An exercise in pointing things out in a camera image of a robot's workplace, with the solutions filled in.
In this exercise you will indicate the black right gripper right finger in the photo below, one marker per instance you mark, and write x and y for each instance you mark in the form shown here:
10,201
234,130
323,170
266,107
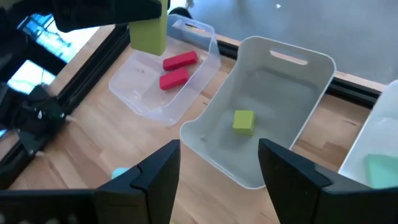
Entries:
298,196

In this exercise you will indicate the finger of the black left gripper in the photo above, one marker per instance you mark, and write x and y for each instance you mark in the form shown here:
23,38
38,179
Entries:
168,3
102,14

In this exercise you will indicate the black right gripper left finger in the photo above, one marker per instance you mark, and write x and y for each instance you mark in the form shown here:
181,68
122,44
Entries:
149,193

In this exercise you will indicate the light teal wedge block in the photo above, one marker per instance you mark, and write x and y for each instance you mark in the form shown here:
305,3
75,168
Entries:
119,172

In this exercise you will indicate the green rectangular wooden block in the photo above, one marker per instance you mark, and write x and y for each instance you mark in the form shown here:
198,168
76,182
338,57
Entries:
149,39

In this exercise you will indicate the red rectangular wooden block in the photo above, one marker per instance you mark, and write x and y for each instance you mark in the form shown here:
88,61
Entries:
174,79
180,60

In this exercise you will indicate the teal wooden block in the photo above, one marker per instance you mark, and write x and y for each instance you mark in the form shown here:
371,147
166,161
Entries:
382,171

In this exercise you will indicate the green wooden cube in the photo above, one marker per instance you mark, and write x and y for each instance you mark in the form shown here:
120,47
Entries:
244,123

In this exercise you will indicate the clear plastic bin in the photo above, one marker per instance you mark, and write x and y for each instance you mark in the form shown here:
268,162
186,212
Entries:
136,93

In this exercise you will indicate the white plastic bin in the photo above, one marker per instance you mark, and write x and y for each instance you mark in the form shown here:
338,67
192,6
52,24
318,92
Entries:
373,130

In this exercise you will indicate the light grey plastic bin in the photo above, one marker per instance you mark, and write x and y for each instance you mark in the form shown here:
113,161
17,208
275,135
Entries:
280,87

